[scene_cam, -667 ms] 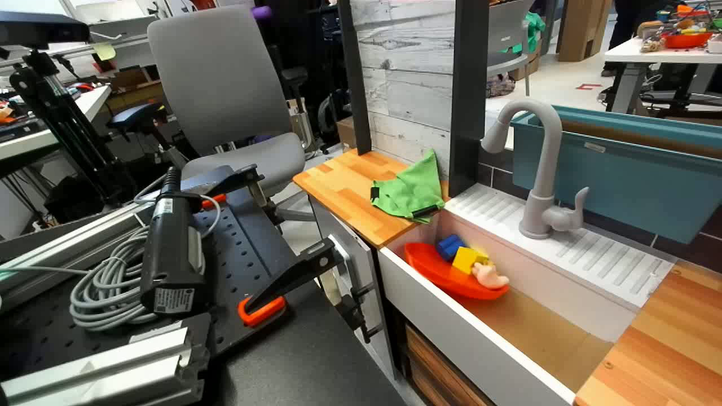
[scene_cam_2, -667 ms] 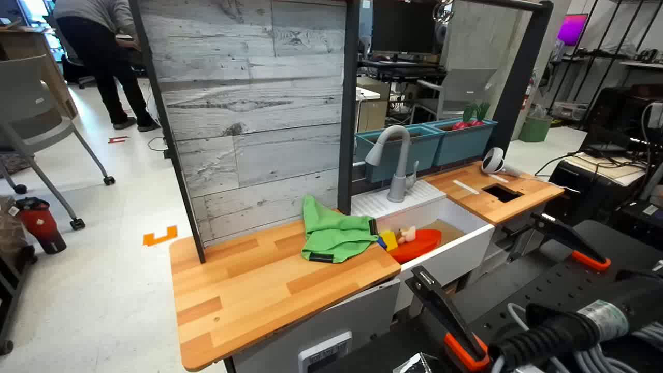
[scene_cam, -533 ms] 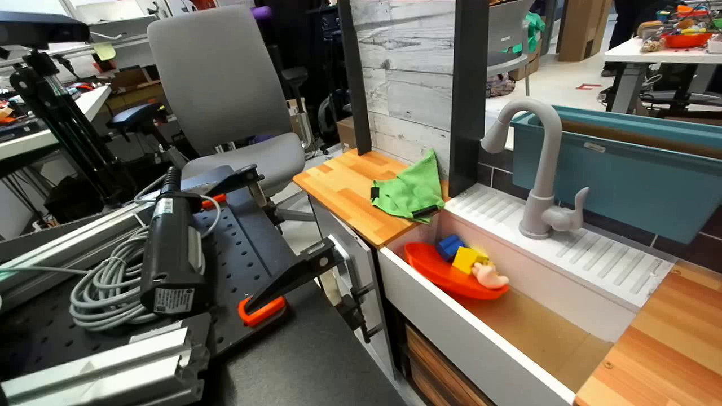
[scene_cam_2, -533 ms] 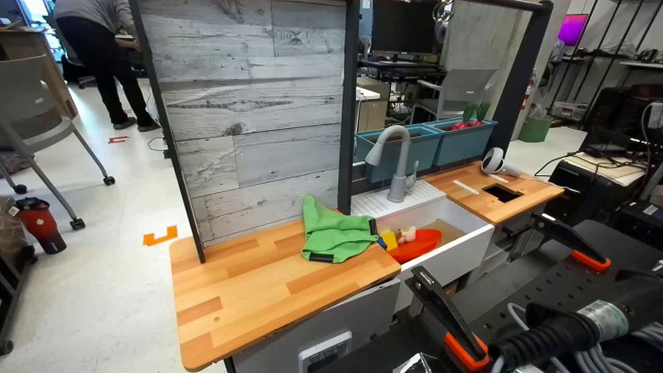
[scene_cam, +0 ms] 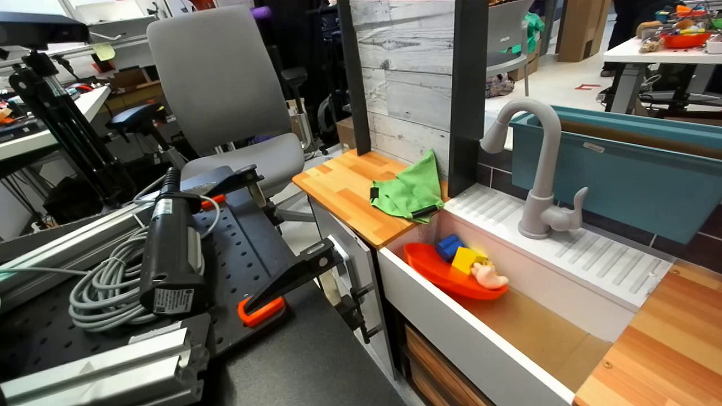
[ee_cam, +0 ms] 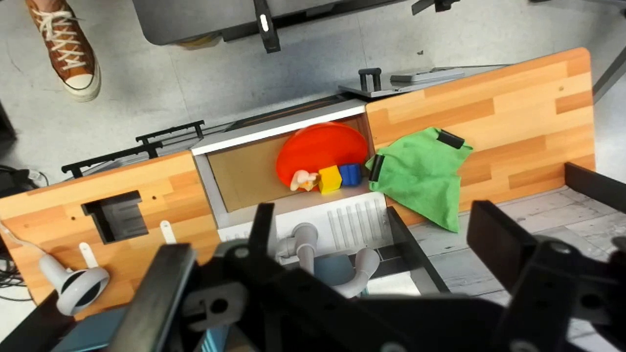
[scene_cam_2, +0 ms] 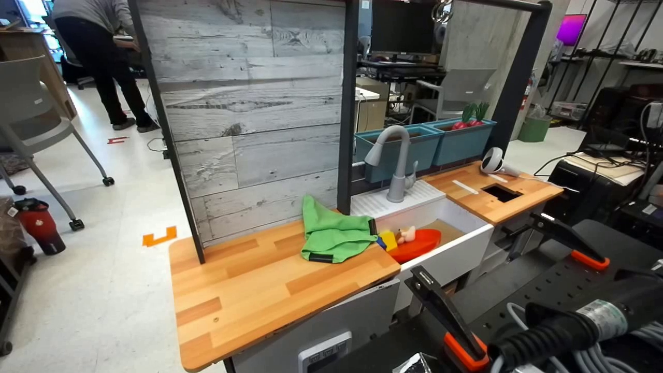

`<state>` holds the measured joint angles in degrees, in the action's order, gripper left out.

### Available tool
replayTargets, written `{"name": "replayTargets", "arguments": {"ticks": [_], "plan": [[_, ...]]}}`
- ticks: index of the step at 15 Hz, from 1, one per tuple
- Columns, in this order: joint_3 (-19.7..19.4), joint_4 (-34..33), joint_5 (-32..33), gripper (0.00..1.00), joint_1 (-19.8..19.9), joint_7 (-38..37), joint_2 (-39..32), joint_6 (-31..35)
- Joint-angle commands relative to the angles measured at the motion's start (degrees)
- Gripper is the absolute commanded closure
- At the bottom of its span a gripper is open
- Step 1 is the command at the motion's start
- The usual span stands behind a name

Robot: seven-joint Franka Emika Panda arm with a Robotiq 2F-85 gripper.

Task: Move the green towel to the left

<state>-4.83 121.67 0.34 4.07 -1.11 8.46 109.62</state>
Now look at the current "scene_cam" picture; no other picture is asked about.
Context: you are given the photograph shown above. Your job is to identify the green towel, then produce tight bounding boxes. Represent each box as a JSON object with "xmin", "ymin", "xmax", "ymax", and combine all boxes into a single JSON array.
[{"xmin": 368, "ymin": 146, "xmax": 446, "ymax": 226}]

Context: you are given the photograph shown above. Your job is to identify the wooden toy kitchen counter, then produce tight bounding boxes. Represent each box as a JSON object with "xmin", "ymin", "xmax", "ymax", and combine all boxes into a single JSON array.
[{"xmin": 290, "ymin": 146, "xmax": 452, "ymax": 250}]

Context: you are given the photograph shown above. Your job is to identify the silver toy cabinet door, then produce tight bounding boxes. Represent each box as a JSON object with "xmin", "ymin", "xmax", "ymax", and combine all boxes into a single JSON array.
[{"xmin": 308, "ymin": 199, "xmax": 391, "ymax": 345}]

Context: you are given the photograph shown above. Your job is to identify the orange plastic bowl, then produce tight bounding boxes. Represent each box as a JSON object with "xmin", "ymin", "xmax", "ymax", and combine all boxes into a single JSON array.
[{"xmin": 402, "ymin": 240, "xmax": 511, "ymax": 303}]

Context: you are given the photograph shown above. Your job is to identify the blue toy block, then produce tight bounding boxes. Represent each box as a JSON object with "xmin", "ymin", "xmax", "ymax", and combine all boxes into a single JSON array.
[{"xmin": 436, "ymin": 231, "xmax": 469, "ymax": 264}]

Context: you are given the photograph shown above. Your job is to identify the black clamp with orange grip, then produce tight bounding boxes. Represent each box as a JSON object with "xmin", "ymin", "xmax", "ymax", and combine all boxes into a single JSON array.
[{"xmin": 237, "ymin": 237, "xmax": 337, "ymax": 329}]

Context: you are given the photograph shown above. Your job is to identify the yellow toy block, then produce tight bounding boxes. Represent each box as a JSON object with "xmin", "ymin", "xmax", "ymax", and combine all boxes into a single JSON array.
[{"xmin": 449, "ymin": 246, "xmax": 491, "ymax": 276}]

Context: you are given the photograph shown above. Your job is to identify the black orange clamp tool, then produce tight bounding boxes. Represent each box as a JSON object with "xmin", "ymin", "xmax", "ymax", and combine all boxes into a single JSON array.
[{"xmin": 0, "ymin": 186, "xmax": 319, "ymax": 379}]

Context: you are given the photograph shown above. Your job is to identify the black clamp with orange trigger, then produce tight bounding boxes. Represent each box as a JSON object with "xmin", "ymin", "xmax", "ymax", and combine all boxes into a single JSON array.
[{"xmin": 177, "ymin": 165, "xmax": 265, "ymax": 213}]

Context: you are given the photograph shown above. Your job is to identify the pink toy figure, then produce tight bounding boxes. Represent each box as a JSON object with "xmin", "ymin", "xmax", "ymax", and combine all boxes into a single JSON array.
[{"xmin": 472, "ymin": 257, "xmax": 511, "ymax": 290}]

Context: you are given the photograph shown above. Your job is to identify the white toy sink basin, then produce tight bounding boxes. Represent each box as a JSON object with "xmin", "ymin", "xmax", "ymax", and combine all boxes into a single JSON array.
[{"xmin": 376, "ymin": 183, "xmax": 674, "ymax": 406}]

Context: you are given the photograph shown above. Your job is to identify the wooden drawer fronts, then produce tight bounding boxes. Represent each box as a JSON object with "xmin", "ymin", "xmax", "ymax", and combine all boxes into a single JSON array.
[{"xmin": 402, "ymin": 321, "xmax": 497, "ymax": 406}]

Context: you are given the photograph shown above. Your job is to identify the grey office chair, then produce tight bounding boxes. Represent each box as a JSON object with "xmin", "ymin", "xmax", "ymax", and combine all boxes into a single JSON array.
[{"xmin": 144, "ymin": 6, "xmax": 308, "ymax": 199}]

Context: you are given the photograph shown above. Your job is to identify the grey toy faucet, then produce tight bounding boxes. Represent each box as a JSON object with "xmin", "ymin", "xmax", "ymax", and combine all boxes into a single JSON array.
[{"xmin": 479, "ymin": 97, "xmax": 590, "ymax": 240}]

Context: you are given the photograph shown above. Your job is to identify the black box device with label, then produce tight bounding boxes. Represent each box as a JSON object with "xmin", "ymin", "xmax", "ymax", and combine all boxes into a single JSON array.
[{"xmin": 137, "ymin": 165, "xmax": 210, "ymax": 318}]

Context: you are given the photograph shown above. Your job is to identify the teal plastic bin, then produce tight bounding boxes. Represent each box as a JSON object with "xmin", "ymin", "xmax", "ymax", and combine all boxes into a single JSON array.
[{"xmin": 507, "ymin": 103, "xmax": 722, "ymax": 246}]

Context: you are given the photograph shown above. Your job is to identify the cardboard box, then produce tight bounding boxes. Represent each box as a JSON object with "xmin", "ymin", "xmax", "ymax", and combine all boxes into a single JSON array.
[{"xmin": 555, "ymin": 0, "xmax": 608, "ymax": 63}]

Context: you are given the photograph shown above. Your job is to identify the short aluminium extrusion block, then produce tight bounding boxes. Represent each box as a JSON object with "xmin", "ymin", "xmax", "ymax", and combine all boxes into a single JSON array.
[{"xmin": 0, "ymin": 321, "xmax": 207, "ymax": 406}]

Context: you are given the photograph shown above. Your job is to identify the white table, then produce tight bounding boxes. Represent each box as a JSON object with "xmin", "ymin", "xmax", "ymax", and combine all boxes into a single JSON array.
[{"xmin": 599, "ymin": 34, "xmax": 722, "ymax": 116}]

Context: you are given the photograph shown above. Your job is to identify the red bowl with toys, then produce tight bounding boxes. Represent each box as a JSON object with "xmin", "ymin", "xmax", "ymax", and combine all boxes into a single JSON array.
[{"xmin": 661, "ymin": 27, "xmax": 712, "ymax": 51}]

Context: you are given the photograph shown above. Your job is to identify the black monitor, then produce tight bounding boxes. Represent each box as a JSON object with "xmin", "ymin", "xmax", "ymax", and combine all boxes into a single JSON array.
[{"xmin": 0, "ymin": 9, "xmax": 92, "ymax": 49}]

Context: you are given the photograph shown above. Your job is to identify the thin black post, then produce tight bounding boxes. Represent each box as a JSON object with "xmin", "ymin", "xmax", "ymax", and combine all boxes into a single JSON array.
[{"xmin": 337, "ymin": 0, "xmax": 373, "ymax": 157}]

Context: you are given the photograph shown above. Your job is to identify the wide black post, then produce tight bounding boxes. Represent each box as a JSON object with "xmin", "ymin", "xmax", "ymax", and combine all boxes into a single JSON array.
[{"xmin": 446, "ymin": 0, "xmax": 491, "ymax": 199}]

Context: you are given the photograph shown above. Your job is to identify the grey coiled cable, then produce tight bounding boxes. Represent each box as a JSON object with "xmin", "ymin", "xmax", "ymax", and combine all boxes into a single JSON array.
[{"xmin": 67, "ymin": 192, "xmax": 223, "ymax": 333}]

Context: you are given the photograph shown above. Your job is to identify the long aluminium rail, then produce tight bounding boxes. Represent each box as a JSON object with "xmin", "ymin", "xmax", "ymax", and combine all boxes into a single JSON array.
[{"xmin": 0, "ymin": 199, "xmax": 155, "ymax": 282}]

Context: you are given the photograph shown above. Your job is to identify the black camera tripod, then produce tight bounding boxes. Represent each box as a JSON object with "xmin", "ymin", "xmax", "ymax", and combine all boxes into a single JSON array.
[{"xmin": 6, "ymin": 49, "xmax": 141, "ymax": 206}]

